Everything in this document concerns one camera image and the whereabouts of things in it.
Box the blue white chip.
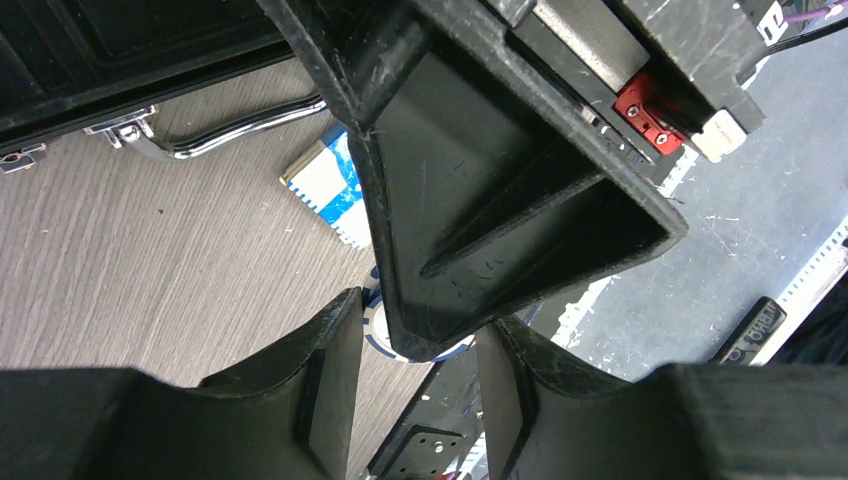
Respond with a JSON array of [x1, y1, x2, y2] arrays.
[[362, 266, 475, 364]]

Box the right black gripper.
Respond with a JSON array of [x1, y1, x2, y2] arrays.
[[262, 1, 765, 361]]

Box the blue playing card deck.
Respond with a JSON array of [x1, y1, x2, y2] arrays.
[[280, 122, 371, 250]]

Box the black poker chip case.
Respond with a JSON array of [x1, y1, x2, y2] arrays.
[[1, 0, 325, 174]]

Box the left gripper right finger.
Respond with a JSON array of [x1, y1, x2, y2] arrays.
[[476, 317, 847, 479]]

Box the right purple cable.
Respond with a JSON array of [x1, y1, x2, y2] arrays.
[[784, 0, 848, 26]]

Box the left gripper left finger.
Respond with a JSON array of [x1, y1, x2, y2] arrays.
[[1, 288, 363, 479]]

